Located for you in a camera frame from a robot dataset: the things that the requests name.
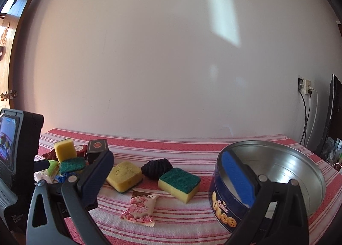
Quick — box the blue yarn ball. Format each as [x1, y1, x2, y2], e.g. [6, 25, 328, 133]
[54, 172, 70, 183]

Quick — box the green white packet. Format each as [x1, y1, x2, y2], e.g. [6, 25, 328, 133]
[40, 161, 61, 182]

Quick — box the round metal tray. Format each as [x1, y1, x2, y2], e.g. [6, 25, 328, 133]
[208, 140, 327, 235]

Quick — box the black power cable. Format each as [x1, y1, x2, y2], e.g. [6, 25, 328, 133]
[299, 91, 311, 147]

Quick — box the white wall socket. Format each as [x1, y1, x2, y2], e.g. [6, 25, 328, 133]
[298, 76, 313, 95]

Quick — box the yellow green sponge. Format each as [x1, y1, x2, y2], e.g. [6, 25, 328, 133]
[54, 139, 77, 163]
[158, 168, 201, 204]
[59, 157, 86, 175]
[106, 161, 144, 193]

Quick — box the red white striped tablecloth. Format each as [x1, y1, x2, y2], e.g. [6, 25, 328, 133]
[35, 128, 342, 245]

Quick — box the black flat screen television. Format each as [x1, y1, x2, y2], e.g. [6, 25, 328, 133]
[319, 74, 342, 155]

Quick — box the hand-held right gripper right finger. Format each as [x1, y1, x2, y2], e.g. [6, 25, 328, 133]
[221, 151, 317, 245]

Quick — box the black yarn ball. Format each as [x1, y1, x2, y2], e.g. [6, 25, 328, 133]
[141, 158, 173, 179]

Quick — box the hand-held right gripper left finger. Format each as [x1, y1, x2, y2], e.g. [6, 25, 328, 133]
[26, 150, 115, 245]

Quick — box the white power cable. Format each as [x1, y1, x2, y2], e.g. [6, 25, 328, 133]
[307, 89, 319, 147]

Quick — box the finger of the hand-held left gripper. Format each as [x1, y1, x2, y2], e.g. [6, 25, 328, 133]
[33, 159, 51, 172]

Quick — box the brass door knob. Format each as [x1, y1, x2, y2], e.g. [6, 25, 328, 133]
[0, 90, 17, 101]

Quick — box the dark red snack packet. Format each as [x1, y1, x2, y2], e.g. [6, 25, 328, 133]
[74, 145, 88, 158]

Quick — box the pink patterned snack packet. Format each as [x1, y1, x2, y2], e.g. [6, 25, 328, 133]
[120, 188, 160, 227]

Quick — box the black box with red emblem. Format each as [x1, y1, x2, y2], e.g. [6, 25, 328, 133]
[86, 139, 109, 165]

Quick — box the clear plastic bottle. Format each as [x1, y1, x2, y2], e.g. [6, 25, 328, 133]
[324, 137, 335, 159]

